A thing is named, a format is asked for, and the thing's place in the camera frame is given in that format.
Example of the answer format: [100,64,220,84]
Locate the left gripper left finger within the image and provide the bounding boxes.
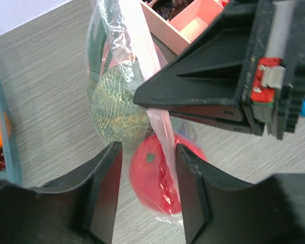
[0,142,123,243]

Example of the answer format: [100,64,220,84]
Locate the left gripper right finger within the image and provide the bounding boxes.
[176,144,305,244]

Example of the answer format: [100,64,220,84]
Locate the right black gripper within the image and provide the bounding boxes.
[241,1,305,140]

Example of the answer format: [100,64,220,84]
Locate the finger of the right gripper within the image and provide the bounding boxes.
[168,108,259,135]
[133,17,260,123]

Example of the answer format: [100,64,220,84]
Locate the clear zip top bag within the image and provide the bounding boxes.
[86,1,205,226]

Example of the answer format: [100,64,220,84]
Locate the green netted melon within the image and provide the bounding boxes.
[89,66,153,154]

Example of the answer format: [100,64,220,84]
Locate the green scallion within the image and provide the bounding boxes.
[87,17,107,75]

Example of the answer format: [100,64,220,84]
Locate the pink compartment tray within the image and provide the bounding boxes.
[141,0,224,55]

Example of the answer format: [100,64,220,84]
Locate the blue plastic fruit basket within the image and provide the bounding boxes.
[0,81,22,185]

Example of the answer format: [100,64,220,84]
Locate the dark items in tray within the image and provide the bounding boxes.
[143,0,194,20]

